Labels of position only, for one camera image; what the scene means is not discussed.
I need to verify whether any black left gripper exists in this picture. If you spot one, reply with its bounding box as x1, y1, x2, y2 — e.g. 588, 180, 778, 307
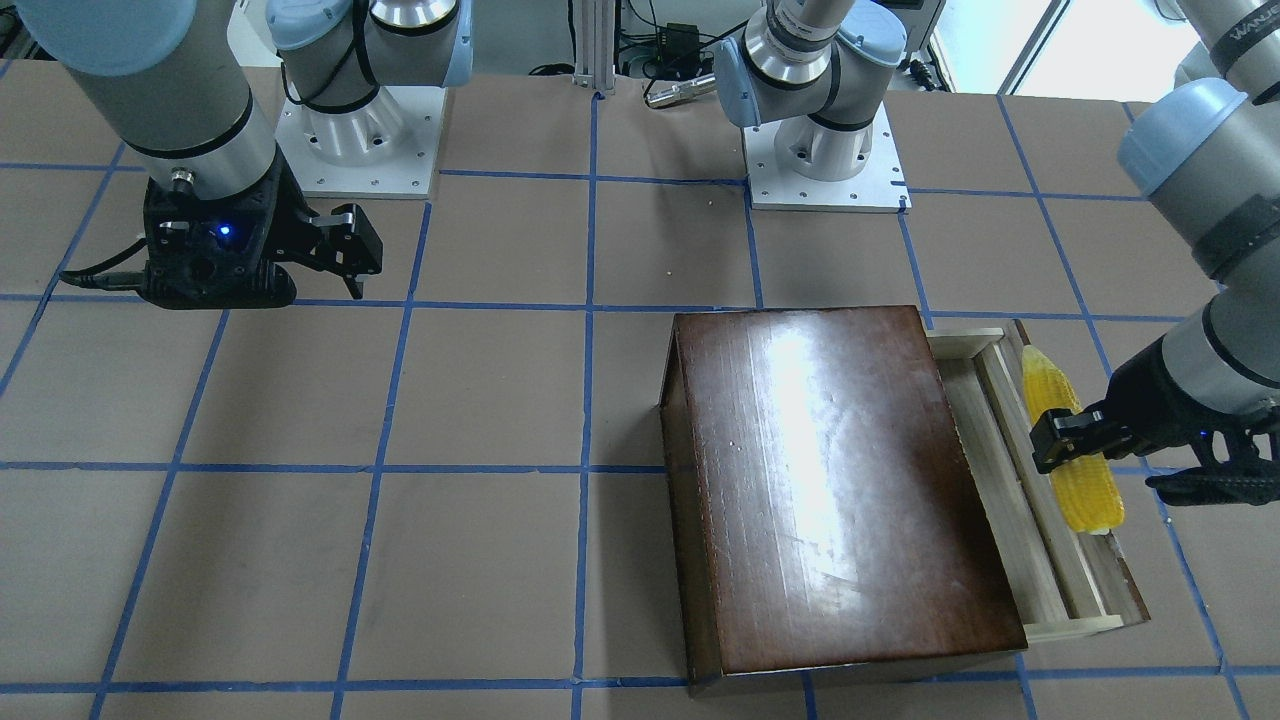
1030, 337, 1213, 475

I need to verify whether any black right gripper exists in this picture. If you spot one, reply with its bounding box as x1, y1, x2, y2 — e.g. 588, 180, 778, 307
239, 165, 384, 300

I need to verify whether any yellow corn cob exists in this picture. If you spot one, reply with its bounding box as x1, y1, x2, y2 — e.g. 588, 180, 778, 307
1021, 345, 1126, 536

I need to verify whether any light wooden drawer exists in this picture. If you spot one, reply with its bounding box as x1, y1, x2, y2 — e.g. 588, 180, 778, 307
925, 323, 1151, 644

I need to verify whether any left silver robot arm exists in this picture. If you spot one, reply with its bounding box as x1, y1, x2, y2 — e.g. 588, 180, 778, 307
751, 91, 1211, 404

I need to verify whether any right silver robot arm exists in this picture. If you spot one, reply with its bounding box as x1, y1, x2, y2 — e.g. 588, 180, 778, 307
15, 1, 474, 310

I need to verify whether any dark wooden drawer cabinet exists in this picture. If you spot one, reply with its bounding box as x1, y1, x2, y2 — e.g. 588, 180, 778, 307
658, 305, 1029, 697

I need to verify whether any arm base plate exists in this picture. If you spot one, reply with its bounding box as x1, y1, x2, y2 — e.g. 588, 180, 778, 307
275, 86, 449, 200
742, 104, 913, 213

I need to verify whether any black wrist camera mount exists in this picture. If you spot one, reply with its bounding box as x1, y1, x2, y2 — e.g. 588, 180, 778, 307
136, 176, 297, 310

